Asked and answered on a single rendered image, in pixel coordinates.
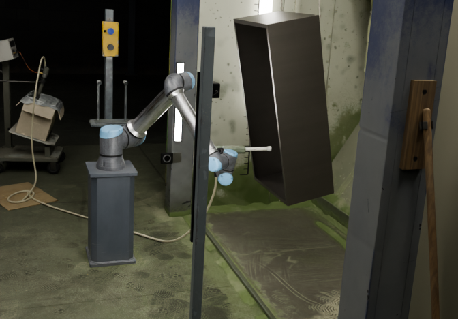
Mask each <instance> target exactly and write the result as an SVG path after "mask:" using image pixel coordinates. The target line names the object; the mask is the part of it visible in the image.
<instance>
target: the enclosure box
mask: <svg viewBox="0 0 458 319"><path fill-rule="evenodd" d="M233 20H234V30H235V35H236V46H237V51H238V57H239V67H240V73H241V83H242V88H243V99H244V104H245V114H246V119H247V130H248V135H249V145H250V147H268V146H271V151H251V161H252V166H253V172H254V179H255V180H256V181H257V182H259V184H261V185H262V186H263V187H265V188H266V189H267V190H269V191H270V193H272V194H273V195H274V196H276V197H277V198H278V199H280V200H281V201H282V202H283V203H284V204H286V205H287V206H290V205H293V204H298V203H300V202H305V201H308V200H312V199H315V198H319V197H322V196H326V195H329V194H334V186H333V170H332V161H331V146H330V138H329V122H328V114H327V105H326V90H325V81H324V66H323V58H322V42H321V33H320V18H319V15H315V14H303V13H296V12H283V11H276V12H269V13H265V14H258V15H253V16H246V17H242V18H235V19H233Z"/></svg>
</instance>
